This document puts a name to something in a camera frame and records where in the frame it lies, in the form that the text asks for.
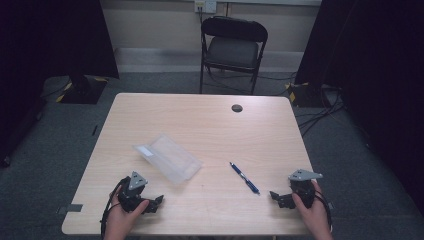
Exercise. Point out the white wall outlet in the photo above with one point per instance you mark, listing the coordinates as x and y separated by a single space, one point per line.
205 6

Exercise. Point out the blue pen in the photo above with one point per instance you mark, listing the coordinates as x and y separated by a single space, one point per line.
244 178

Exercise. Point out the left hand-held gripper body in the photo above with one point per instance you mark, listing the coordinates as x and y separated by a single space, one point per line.
130 196

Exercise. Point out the person's left hand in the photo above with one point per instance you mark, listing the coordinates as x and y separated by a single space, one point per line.
124 217

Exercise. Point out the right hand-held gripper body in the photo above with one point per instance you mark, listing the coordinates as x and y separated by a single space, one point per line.
302 188

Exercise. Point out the clear plastic pencil case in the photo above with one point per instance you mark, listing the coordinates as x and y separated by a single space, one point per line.
168 158

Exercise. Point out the black box with yellow tape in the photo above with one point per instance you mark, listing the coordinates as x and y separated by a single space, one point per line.
301 94

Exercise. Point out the person's right hand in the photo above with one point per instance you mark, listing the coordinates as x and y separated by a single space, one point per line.
312 214

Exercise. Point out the black curtain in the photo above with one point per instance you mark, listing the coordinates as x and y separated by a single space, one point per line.
50 50
376 73

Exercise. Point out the grey floor tape strip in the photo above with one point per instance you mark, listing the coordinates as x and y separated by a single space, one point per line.
70 209
330 205

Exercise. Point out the black stand base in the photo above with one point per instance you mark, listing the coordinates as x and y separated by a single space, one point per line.
83 89

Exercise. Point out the black folding chair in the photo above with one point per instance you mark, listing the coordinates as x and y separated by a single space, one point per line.
232 50

